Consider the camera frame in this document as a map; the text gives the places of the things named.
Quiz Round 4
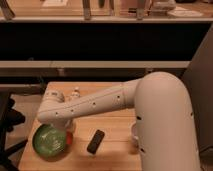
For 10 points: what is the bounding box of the red pepper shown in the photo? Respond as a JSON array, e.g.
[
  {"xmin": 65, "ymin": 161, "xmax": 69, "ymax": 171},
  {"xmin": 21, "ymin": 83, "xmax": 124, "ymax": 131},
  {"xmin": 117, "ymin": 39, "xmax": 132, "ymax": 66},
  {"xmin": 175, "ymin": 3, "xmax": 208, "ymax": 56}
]
[{"xmin": 66, "ymin": 132, "xmax": 73, "ymax": 145}]

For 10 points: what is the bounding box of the black office chair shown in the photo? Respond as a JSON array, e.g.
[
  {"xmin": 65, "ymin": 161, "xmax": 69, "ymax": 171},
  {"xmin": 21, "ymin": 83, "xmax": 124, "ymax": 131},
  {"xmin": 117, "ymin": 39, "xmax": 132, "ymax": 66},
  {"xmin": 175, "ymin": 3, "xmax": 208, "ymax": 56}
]
[{"xmin": 0, "ymin": 92, "xmax": 28, "ymax": 171}]

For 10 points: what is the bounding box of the grey metal shelf rail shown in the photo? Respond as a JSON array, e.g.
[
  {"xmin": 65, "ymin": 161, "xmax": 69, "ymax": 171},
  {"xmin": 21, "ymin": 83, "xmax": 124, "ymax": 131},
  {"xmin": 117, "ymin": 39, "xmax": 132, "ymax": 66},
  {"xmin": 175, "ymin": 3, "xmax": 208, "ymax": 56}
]
[{"xmin": 0, "ymin": 61, "xmax": 190, "ymax": 69}]

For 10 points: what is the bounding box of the small white bottle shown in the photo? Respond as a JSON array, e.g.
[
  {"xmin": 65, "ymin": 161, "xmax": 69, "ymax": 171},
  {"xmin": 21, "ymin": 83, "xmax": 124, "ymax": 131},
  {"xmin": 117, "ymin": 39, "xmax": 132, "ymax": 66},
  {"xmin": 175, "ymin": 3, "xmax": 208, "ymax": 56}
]
[{"xmin": 70, "ymin": 87, "xmax": 80, "ymax": 100}]

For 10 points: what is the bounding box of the green ceramic bowl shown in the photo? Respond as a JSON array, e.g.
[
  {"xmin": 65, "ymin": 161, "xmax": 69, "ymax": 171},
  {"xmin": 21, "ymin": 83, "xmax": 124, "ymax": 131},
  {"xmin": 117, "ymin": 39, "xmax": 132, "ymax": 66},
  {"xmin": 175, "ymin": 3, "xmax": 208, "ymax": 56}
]
[{"xmin": 32, "ymin": 124, "xmax": 67, "ymax": 158}]

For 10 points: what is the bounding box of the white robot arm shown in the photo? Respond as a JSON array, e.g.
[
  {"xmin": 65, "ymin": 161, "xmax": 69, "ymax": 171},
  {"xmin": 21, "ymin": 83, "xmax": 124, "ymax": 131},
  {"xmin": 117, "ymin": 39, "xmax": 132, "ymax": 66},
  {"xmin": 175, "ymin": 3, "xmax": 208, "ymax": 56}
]
[{"xmin": 38, "ymin": 72, "xmax": 201, "ymax": 171}]

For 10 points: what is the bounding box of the black rectangular block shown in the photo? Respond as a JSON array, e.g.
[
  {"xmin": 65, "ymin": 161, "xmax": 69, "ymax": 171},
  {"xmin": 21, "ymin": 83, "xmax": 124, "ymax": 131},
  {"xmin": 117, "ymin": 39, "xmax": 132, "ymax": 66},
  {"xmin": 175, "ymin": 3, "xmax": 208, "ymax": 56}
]
[{"xmin": 87, "ymin": 130, "xmax": 105, "ymax": 154}]

